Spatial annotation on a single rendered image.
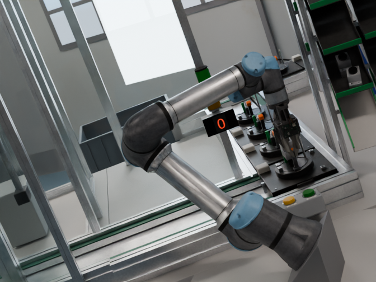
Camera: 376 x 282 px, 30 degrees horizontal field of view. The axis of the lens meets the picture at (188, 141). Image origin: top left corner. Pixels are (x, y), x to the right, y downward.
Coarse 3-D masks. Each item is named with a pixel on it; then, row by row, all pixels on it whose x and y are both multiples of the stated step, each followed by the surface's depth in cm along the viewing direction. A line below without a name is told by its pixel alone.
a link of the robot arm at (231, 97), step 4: (260, 80) 226; (260, 84) 226; (244, 88) 221; (248, 88) 221; (252, 88) 222; (256, 88) 226; (260, 88) 227; (236, 92) 224; (240, 92) 224; (244, 92) 224; (248, 92) 224; (252, 92) 226; (256, 92) 228; (228, 96) 228; (232, 96) 225; (236, 96) 224; (240, 96) 225; (244, 96) 226; (248, 96) 227; (232, 100) 227; (236, 100) 225; (240, 100) 226
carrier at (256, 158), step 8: (272, 128) 280; (272, 136) 275; (248, 144) 287; (264, 144) 277; (272, 144) 276; (304, 144) 272; (248, 152) 284; (256, 152) 281; (264, 152) 273; (272, 152) 271; (280, 152) 270; (248, 160) 281; (256, 160) 274; (264, 160) 271; (272, 160) 268; (280, 160) 266
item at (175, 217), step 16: (240, 192) 263; (256, 192) 259; (160, 208) 265; (176, 208) 263; (192, 208) 262; (128, 224) 264; (144, 224) 261; (160, 224) 262; (176, 224) 258; (192, 224) 253; (112, 240) 262; (128, 240) 259; (144, 240) 255; (160, 240) 243; (112, 256) 244
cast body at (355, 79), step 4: (348, 68) 240; (352, 68) 237; (356, 68) 237; (348, 72) 238; (352, 72) 236; (356, 72) 237; (348, 76) 237; (352, 76) 237; (356, 76) 237; (360, 76) 237; (348, 80) 238; (352, 80) 238; (356, 80) 238; (360, 80) 238; (352, 84) 238; (356, 84) 238; (360, 84) 238
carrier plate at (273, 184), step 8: (320, 152) 260; (320, 160) 253; (272, 168) 261; (312, 168) 249; (320, 168) 246; (328, 168) 244; (336, 168) 242; (264, 176) 257; (272, 176) 254; (304, 176) 245; (312, 176) 243; (320, 176) 242; (272, 184) 248; (280, 184) 246; (288, 184) 243; (296, 184) 242; (272, 192) 242; (280, 192) 242
